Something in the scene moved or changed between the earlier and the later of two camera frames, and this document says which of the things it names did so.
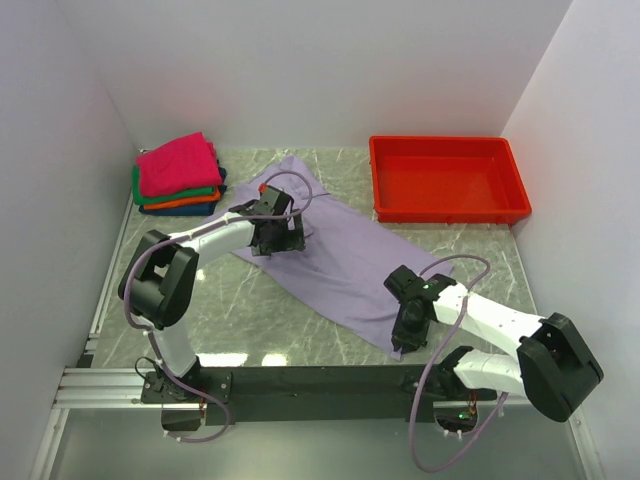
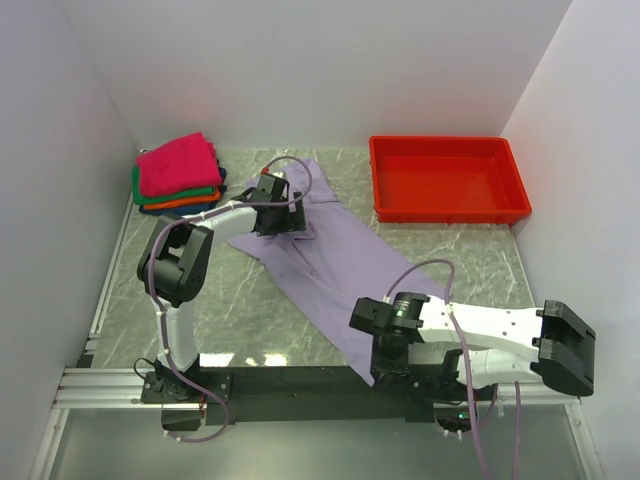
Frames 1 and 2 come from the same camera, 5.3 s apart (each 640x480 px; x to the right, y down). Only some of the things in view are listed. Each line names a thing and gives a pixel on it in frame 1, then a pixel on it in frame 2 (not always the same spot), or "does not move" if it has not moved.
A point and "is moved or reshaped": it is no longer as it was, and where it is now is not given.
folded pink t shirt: (187, 162) does not move
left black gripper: (292, 239) to (292, 222)
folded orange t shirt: (216, 197) does not move
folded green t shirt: (138, 199) does not move
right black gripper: (412, 341) to (396, 366)
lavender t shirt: (342, 272) is moved or reshaped
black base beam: (332, 393) does not move
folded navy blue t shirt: (204, 209) does not move
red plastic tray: (447, 180) does not move
